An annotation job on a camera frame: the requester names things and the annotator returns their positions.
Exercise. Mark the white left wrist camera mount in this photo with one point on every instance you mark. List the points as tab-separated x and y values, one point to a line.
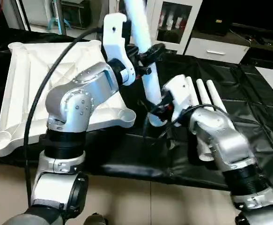
117	42

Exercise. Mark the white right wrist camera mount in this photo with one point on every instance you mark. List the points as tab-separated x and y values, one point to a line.
180	96

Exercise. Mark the teal floor stand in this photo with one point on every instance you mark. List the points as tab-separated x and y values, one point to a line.
59	21

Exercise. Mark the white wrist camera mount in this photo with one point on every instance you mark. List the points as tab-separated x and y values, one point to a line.
180	96
117	42

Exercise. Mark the black box device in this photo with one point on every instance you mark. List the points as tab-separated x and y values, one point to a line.
211	16

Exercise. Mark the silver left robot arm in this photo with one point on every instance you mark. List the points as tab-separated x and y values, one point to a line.
80	103

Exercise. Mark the white plastic table leg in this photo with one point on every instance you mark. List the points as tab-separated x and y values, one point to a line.
190	86
216	96
202	91
138	23

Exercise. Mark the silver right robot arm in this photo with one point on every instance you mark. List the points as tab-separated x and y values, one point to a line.
220	140

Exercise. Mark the white drawer unit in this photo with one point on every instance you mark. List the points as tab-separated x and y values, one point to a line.
213	49

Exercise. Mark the white glass door cabinet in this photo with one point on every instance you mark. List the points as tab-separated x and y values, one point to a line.
155	28

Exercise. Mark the white plastic table top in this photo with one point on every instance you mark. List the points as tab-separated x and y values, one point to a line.
28	84

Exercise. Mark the black plastic mat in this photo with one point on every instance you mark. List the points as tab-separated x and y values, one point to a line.
136	159

